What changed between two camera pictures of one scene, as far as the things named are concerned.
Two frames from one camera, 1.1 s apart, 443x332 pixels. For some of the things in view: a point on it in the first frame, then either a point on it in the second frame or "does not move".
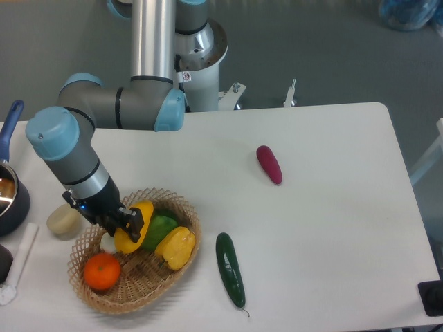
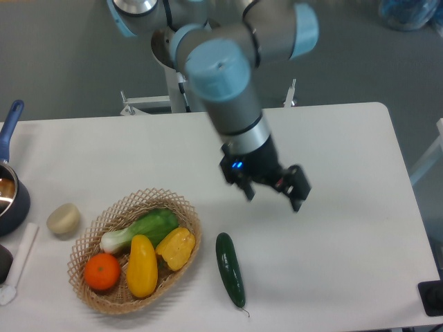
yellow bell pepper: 176,247 does not move
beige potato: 64,220 does not move
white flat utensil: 8,292 does not move
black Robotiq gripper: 104,209 → 243,169
